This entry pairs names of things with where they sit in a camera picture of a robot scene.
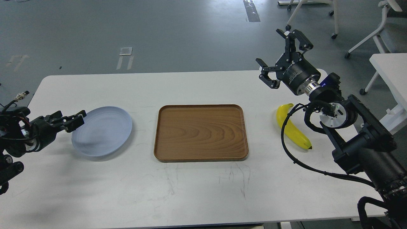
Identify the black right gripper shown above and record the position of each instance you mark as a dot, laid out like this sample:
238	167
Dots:
297	73

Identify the brown wooden tray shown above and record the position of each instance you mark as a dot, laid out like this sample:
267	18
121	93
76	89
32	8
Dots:
201	133

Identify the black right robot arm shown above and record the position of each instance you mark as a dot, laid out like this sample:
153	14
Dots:
363	146

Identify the white chair base with casters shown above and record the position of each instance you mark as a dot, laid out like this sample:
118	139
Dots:
306	11

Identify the light blue plate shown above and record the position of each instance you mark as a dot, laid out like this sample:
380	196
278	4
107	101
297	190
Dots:
104	131

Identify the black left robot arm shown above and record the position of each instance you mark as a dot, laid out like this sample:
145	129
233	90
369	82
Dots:
19	135

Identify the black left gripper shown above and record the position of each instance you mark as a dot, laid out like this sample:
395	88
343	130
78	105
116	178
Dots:
45	133

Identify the white office chair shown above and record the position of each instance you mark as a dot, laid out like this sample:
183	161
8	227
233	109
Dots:
390	36

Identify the yellow banana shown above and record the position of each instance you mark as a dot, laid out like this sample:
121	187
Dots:
291	131

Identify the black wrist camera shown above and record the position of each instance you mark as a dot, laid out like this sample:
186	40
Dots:
332	81

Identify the grey floor tape strip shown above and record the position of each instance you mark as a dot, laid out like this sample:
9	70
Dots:
251	11

